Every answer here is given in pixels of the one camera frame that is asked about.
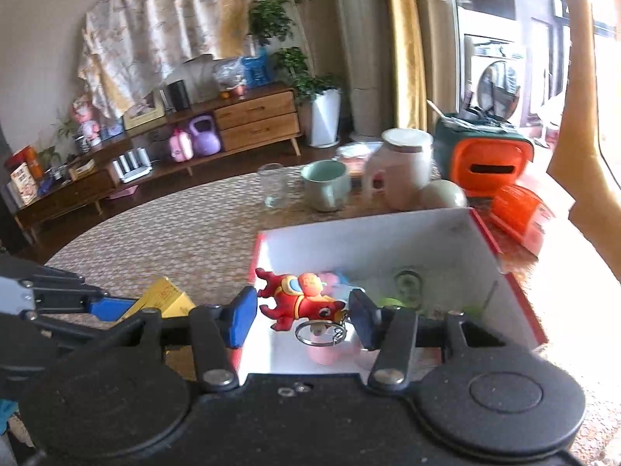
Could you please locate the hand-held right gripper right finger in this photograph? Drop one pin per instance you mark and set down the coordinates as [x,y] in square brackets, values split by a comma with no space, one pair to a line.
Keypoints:
[364,319]

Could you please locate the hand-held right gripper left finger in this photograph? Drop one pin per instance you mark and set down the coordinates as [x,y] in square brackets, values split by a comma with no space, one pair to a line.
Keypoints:
[242,318]

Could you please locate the wooden media cabinet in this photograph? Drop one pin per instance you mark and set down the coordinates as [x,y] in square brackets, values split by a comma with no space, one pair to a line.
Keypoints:
[257,121]

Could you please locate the clear drinking glass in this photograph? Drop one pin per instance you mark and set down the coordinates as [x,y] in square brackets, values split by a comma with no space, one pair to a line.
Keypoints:
[274,185]

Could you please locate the white planter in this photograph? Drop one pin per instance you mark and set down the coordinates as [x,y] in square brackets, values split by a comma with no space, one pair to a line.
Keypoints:
[326,119]

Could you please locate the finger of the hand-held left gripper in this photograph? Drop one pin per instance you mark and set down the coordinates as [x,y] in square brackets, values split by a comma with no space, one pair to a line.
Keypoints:
[114,307]
[73,327]

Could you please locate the washing machine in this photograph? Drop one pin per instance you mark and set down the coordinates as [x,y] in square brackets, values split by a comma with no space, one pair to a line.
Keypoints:
[495,77]

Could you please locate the orange tissue packet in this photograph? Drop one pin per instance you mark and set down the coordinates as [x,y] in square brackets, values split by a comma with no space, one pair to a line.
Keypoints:
[521,216]

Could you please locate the purple kettlebell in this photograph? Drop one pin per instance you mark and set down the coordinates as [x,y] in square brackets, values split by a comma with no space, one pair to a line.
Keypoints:
[204,138]

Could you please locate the grey correction tape dispenser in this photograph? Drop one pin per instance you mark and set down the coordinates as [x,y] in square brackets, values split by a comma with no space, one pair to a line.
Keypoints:
[407,287]

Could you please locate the beige lidded jug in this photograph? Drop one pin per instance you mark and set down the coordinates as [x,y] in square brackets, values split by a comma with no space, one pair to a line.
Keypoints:
[402,170]

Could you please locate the pink doll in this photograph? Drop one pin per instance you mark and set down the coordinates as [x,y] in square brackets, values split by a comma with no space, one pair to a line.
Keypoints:
[86,121]

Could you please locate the orange and green holder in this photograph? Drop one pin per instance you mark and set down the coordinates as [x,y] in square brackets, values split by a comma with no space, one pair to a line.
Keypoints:
[485,160]

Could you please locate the green capped small bottle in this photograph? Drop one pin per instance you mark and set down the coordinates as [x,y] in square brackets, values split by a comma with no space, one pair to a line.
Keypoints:
[395,302]

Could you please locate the framed photo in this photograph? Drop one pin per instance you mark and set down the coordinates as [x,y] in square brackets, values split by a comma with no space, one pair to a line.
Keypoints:
[144,111]

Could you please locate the yellow small box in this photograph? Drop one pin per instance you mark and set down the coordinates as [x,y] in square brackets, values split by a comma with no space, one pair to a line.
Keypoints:
[162,298]

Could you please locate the pale green mug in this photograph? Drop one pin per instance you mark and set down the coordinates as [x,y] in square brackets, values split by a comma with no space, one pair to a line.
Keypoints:
[326,185]

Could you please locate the yellow curtain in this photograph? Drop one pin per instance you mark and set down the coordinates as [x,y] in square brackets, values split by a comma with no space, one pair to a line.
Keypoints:
[405,43]

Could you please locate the pink and blue toy figure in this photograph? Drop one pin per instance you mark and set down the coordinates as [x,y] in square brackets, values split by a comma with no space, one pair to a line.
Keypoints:
[337,284]

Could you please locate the black cylinder speaker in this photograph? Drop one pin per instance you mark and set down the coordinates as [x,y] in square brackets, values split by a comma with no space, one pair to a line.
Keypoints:
[178,95]

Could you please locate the pink toy suitcase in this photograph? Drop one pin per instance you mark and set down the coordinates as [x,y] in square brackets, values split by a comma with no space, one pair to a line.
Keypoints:
[181,145]

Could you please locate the clear plastic bag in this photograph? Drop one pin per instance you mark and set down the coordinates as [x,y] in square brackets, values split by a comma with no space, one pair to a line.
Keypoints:
[229,73]

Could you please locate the green potted tree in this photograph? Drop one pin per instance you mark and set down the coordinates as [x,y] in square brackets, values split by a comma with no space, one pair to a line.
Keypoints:
[286,19]

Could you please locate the printed snack box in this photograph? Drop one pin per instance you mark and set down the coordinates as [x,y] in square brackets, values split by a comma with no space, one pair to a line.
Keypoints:
[23,184]

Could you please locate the white router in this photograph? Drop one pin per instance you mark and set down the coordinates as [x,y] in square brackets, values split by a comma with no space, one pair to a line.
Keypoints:
[132,166]

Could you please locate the floral cover cloth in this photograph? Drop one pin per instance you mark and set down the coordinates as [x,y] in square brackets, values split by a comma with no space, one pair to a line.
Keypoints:
[160,24]

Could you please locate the standing air conditioner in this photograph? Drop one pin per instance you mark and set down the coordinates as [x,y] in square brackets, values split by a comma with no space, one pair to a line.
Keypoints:
[366,43]

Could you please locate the red cardboard box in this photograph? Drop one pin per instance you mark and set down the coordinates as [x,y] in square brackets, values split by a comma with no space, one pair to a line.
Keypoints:
[368,242]

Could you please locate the pink plastic case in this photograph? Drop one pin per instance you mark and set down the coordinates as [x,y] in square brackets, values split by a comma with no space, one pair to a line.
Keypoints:
[332,352]

